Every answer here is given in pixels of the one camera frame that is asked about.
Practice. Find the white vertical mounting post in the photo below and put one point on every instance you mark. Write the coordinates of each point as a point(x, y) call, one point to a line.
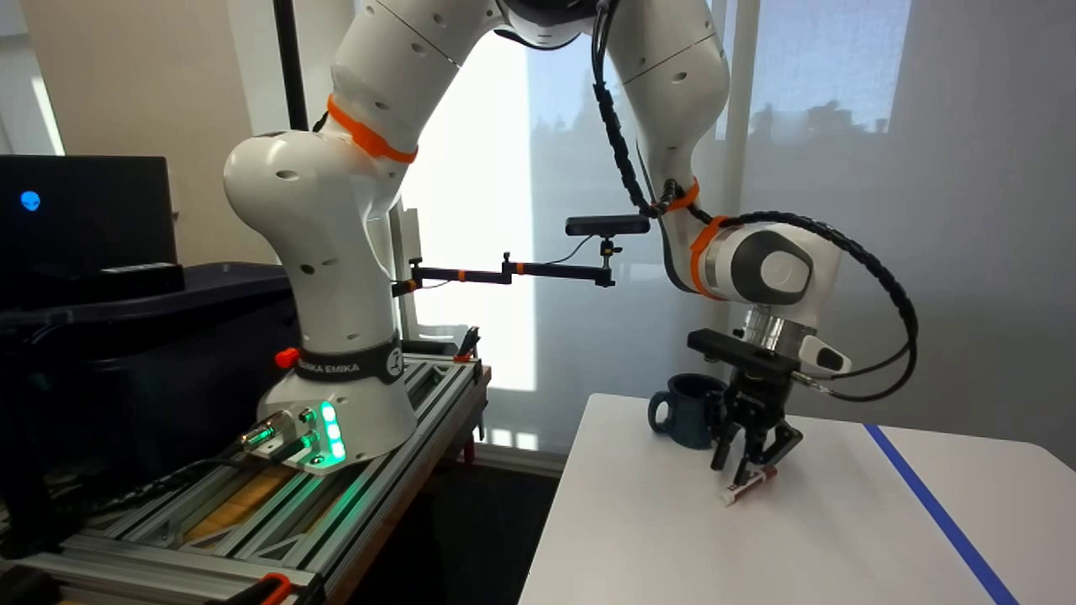
point(412, 239)

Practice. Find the blue tape line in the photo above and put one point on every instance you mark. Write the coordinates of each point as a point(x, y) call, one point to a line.
point(942, 517)

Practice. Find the black side desk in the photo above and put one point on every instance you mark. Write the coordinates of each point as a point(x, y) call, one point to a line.
point(137, 359)

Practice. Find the red round knob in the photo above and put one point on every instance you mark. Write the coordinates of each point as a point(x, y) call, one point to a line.
point(286, 359)

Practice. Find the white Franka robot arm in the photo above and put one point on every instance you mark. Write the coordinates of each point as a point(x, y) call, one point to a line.
point(324, 223)

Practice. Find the red and white marker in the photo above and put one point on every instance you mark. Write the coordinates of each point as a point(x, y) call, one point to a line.
point(751, 485)

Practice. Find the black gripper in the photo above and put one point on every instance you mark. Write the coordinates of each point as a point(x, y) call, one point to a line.
point(761, 399)

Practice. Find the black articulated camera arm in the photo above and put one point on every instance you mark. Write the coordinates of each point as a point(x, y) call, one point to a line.
point(506, 272)

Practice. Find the black vertical pole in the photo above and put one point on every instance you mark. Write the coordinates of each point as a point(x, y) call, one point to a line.
point(290, 61)

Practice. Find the dark teal ceramic mug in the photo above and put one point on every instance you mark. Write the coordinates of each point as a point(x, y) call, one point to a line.
point(687, 409)

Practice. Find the black computer monitor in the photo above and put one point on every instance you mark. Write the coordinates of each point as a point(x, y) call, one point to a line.
point(86, 220)

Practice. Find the aluminium extrusion robot frame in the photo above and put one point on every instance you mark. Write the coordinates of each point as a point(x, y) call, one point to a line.
point(225, 527)

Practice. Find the black exterior camera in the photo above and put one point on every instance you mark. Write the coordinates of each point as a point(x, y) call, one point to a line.
point(608, 228)

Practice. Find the orange frame corner clamp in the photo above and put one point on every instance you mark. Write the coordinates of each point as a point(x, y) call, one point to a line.
point(278, 590)

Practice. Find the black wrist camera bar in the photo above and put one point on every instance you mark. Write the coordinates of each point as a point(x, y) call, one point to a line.
point(741, 350)

